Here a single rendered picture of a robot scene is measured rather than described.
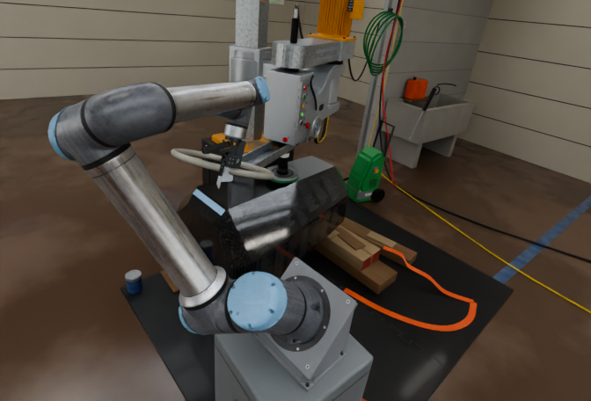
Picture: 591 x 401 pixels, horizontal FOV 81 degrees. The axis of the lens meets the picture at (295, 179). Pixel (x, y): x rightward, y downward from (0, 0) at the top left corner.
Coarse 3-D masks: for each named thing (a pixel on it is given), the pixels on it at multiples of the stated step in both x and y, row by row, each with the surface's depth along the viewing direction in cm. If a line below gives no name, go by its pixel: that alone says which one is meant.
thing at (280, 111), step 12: (276, 72) 197; (288, 72) 197; (300, 72) 200; (312, 72) 206; (276, 84) 200; (288, 84) 197; (276, 96) 203; (288, 96) 200; (276, 108) 206; (288, 108) 202; (264, 120) 213; (276, 120) 209; (288, 120) 205; (264, 132) 216; (276, 132) 212; (288, 132) 208; (300, 132) 213
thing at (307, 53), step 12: (276, 48) 190; (288, 48) 187; (300, 48) 187; (312, 48) 196; (324, 48) 212; (336, 48) 232; (348, 48) 251; (276, 60) 192; (288, 60) 189; (300, 60) 190; (312, 60) 201; (324, 60) 217; (336, 60) 240
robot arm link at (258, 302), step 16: (256, 272) 95; (240, 288) 94; (256, 288) 92; (272, 288) 90; (288, 288) 97; (224, 304) 96; (240, 304) 92; (256, 304) 90; (272, 304) 89; (288, 304) 94; (240, 320) 90; (256, 320) 88; (272, 320) 89; (288, 320) 95
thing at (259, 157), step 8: (264, 144) 210; (272, 144) 219; (288, 144) 215; (296, 144) 225; (248, 152) 195; (256, 152) 202; (264, 152) 210; (272, 152) 212; (280, 152) 206; (248, 160) 196; (256, 160) 198; (264, 160) 189; (272, 160) 199
